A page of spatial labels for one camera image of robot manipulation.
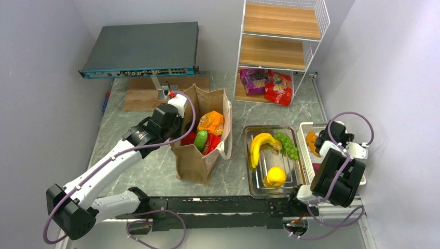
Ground orange snack bag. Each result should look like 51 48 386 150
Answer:
197 111 224 136

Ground red snack bag shelf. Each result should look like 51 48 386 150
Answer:
264 70 293 106
203 133 221 156

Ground green leafy vegetable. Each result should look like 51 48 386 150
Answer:
193 130 208 151

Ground red apple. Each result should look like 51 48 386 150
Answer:
181 132 197 146

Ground brown burlap grocery bag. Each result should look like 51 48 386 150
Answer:
170 85 232 185

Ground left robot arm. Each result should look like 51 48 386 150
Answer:
46 102 185 240

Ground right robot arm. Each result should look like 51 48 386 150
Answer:
288 121 367 211

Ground purple snack bag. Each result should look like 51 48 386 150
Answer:
239 68 268 96

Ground yellow banana bunch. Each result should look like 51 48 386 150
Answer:
250 133 283 170

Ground stainless steel tray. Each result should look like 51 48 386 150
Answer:
243 126 311 199

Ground green grapes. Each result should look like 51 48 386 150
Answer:
274 132 299 160

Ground yellow lemon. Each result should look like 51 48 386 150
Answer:
263 167 287 188

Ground wooden base board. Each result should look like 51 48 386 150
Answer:
122 76 211 112

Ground orange carrot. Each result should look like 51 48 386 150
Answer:
306 131 321 157

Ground white plastic basket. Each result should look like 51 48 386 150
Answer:
297 122 366 185

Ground purple eggplant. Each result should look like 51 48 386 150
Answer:
312 163 321 174

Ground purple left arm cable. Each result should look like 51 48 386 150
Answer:
43 91 197 249

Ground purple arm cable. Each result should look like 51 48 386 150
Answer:
284 112 375 241
43 91 197 249

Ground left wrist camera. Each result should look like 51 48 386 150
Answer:
168 91 188 118

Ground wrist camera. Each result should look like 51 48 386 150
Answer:
168 91 188 118
346 142 369 160

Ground metal switch stand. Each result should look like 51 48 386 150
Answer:
151 76 178 100

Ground grey network switch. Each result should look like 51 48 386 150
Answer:
79 22 199 79

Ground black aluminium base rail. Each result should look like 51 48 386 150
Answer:
54 196 365 249

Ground white wire shelf rack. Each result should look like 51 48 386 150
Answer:
237 1 331 94

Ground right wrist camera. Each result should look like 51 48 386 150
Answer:
346 142 369 160

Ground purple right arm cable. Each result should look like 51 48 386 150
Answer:
284 112 375 241

